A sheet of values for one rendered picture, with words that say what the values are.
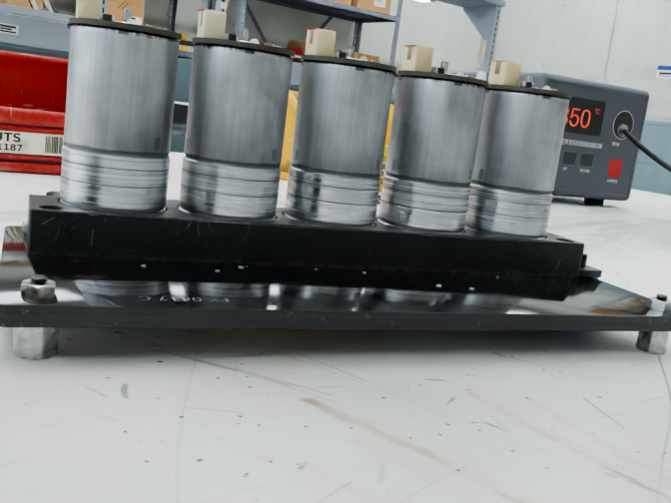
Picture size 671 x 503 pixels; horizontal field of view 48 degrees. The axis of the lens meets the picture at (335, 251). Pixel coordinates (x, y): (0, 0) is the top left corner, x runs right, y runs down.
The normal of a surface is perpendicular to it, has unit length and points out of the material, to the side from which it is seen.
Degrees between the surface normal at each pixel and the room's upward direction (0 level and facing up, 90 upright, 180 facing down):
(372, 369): 0
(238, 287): 0
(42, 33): 90
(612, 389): 0
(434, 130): 90
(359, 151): 90
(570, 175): 90
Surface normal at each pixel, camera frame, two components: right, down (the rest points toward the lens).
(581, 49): -0.80, 0.01
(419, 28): 0.58, 0.22
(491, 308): 0.12, -0.98
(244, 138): 0.33, 0.22
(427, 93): -0.35, 0.13
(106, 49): -0.01, 0.18
